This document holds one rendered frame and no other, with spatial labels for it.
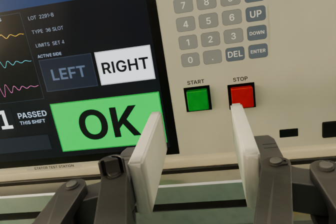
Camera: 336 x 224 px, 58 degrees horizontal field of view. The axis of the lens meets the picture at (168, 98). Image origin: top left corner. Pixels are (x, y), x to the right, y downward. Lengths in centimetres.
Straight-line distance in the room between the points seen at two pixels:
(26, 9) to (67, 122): 11
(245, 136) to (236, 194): 13
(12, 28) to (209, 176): 22
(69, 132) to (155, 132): 14
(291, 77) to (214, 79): 6
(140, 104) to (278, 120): 12
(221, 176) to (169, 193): 5
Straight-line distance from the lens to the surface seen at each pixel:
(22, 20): 30
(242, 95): 26
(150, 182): 16
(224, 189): 28
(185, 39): 26
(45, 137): 32
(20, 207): 34
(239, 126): 17
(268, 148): 16
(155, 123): 19
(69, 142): 31
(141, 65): 27
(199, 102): 26
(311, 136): 30
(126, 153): 18
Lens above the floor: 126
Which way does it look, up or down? 17 degrees down
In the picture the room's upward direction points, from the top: 9 degrees counter-clockwise
